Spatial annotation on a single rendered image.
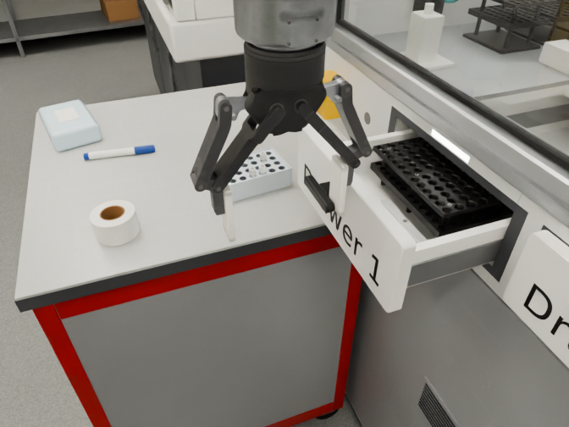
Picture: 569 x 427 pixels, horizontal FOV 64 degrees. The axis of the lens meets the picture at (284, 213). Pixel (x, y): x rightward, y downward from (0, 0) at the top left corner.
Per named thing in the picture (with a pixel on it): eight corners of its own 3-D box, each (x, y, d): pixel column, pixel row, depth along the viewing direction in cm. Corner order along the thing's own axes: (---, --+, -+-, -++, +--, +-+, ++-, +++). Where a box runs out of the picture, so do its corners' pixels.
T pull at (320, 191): (326, 215, 56) (327, 207, 55) (302, 183, 61) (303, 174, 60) (352, 209, 57) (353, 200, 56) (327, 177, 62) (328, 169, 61)
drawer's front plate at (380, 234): (388, 316, 54) (403, 246, 47) (297, 184, 75) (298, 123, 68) (400, 312, 54) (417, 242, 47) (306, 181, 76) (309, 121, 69)
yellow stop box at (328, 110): (322, 122, 88) (323, 85, 83) (306, 106, 93) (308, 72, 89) (345, 118, 89) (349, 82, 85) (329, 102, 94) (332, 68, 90)
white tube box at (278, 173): (229, 203, 81) (227, 185, 78) (212, 179, 86) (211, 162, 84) (291, 185, 85) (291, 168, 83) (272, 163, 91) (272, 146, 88)
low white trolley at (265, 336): (129, 509, 111) (13, 299, 63) (111, 317, 156) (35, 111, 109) (345, 426, 126) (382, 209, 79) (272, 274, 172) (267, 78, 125)
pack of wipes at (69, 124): (104, 141, 98) (98, 122, 95) (57, 154, 94) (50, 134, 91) (85, 114, 108) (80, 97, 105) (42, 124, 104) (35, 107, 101)
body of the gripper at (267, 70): (252, 56, 38) (256, 154, 43) (345, 44, 40) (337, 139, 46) (228, 30, 43) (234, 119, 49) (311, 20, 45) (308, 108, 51)
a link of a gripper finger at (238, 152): (289, 113, 44) (278, 105, 43) (221, 199, 47) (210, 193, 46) (275, 97, 47) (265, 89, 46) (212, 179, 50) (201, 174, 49)
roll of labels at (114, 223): (101, 252, 71) (94, 232, 68) (91, 226, 76) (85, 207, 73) (145, 237, 74) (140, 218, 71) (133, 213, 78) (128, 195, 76)
